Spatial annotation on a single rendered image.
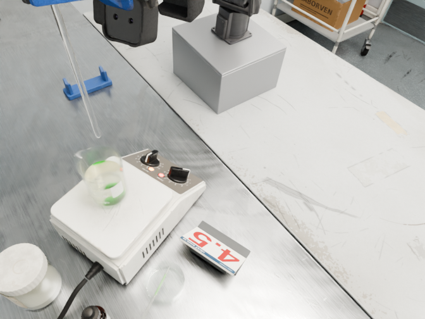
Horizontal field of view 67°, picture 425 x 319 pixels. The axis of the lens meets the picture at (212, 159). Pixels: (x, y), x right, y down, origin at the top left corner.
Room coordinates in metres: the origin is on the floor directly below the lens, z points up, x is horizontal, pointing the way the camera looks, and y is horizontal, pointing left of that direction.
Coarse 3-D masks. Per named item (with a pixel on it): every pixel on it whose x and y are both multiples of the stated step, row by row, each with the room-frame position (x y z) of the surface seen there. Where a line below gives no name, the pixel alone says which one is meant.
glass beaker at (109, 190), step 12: (84, 156) 0.24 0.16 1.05; (96, 156) 0.25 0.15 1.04; (108, 156) 0.25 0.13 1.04; (120, 156) 0.24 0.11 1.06; (84, 168) 0.23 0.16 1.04; (120, 168) 0.23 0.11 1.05; (84, 180) 0.21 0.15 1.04; (96, 180) 0.20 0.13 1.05; (108, 180) 0.21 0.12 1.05; (120, 180) 0.22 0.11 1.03; (96, 192) 0.21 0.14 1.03; (108, 192) 0.21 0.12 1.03; (120, 192) 0.22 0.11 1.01; (96, 204) 0.21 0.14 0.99; (108, 204) 0.21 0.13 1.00; (120, 204) 0.21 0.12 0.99
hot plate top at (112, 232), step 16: (128, 176) 0.26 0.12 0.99; (144, 176) 0.26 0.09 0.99; (80, 192) 0.23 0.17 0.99; (128, 192) 0.23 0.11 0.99; (144, 192) 0.24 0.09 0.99; (160, 192) 0.24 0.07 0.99; (64, 208) 0.20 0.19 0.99; (80, 208) 0.20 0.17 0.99; (96, 208) 0.21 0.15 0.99; (128, 208) 0.21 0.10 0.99; (144, 208) 0.21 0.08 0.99; (160, 208) 0.22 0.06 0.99; (64, 224) 0.18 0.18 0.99; (80, 224) 0.18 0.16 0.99; (96, 224) 0.18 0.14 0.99; (112, 224) 0.19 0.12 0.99; (128, 224) 0.19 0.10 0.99; (144, 224) 0.19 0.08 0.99; (96, 240) 0.16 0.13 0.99; (112, 240) 0.16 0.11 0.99; (128, 240) 0.17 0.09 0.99; (112, 256) 0.14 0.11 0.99
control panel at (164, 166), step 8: (144, 152) 0.35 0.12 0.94; (128, 160) 0.31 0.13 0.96; (136, 160) 0.32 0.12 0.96; (160, 160) 0.34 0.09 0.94; (144, 168) 0.30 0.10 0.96; (160, 168) 0.31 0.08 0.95; (168, 168) 0.32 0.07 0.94; (152, 176) 0.28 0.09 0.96; (160, 176) 0.29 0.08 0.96; (192, 176) 0.31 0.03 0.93; (168, 184) 0.27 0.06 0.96; (176, 184) 0.28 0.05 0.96; (184, 184) 0.28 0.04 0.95; (192, 184) 0.29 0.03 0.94
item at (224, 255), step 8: (192, 232) 0.22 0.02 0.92; (200, 232) 0.22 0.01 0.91; (192, 240) 0.20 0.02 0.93; (200, 240) 0.21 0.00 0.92; (208, 240) 0.21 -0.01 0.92; (208, 248) 0.19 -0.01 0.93; (216, 248) 0.20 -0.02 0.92; (224, 248) 0.20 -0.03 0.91; (216, 256) 0.18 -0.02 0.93; (224, 256) 0.18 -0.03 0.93; (232, 256) 0.19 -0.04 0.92; (232, 264) 0.17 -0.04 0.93
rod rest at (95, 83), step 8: (104, 72) 0.56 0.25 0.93; (64, 80) 0.52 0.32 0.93; (88, 80) 0.56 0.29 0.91; (96, 80) 0.56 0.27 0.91; (104, 80) 0.57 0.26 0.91; (64, 88) 0.53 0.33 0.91; (72, 88) 0.53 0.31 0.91; (88, 88) 0.53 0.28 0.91; (96, 88) 0.54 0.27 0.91; (72, 96) 0.51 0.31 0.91; (80, 96) 0.52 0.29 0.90
